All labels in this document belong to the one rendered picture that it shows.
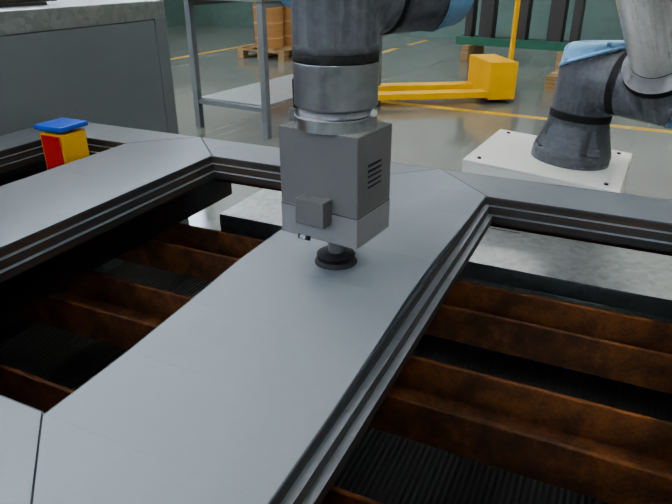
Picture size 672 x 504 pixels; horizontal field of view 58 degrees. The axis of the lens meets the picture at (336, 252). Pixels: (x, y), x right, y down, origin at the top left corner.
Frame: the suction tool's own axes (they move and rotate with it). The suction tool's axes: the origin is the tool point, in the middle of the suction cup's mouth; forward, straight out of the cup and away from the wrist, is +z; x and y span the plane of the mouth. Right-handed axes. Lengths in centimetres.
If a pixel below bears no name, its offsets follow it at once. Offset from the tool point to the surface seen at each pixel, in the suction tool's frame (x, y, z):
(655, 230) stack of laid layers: 31.1, 26.1, 1.0
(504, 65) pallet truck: 494, -135, 53
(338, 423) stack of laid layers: -18.1, 11.5, 0.8
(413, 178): 30.5, -5.9, -0.1
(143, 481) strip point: -29.6, 4.9, -0.3
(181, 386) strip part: -21.9, 0.4, -0.3
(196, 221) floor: 147, -172, 85
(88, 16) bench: 41, -86, -18
